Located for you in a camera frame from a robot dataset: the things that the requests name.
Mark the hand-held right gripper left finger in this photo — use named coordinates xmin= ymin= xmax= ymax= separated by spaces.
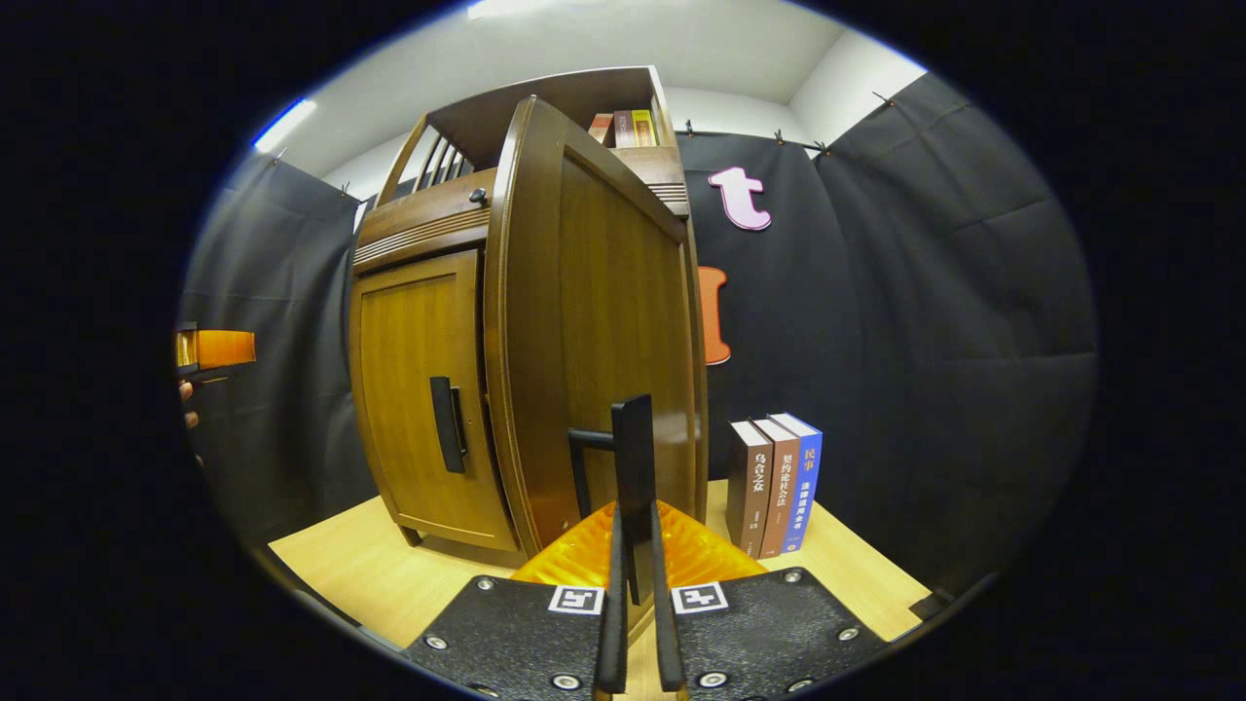
xmin=404 ymin=501 xmax=629 ymax=697

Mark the black backdrop cloth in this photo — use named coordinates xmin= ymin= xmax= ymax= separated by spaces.
xmin=178 ymin=73 xmax=1099 ymax=595

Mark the large ceiling light panel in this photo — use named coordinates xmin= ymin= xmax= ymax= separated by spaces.
xmin=467 ymin=0 xmax=585 ymax=20

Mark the tan brown standing book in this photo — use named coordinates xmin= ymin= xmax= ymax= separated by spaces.
xmin=751 ymin=417 xmax=801 ymax=561

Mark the wooden cabinet drawer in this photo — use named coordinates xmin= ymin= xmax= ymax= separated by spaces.
xmin=352 ymin=146 xmax=690 ymax=276

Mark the blue standing book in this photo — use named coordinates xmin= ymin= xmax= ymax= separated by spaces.
xmin=769 ymin=412 xmax=824 ymax=554

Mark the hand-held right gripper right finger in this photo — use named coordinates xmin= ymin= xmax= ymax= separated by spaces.
xmin=647 ymin=501 xmax=889 ymax=697

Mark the wooden double-door shoe cabinet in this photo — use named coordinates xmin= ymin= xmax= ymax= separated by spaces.
xmin=348 ymin=65 xmax=710 ymax=571

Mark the wooden cabinet door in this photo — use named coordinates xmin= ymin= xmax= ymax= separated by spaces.
xmin=484 ymin=94 xmax=710 ymax=624
xmin=348 ymin=248 xmax=522 ymax=554

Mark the dark brown standing book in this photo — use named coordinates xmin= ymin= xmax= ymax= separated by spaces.
xmin=725 ymin=421 xmax=775 ymax=559

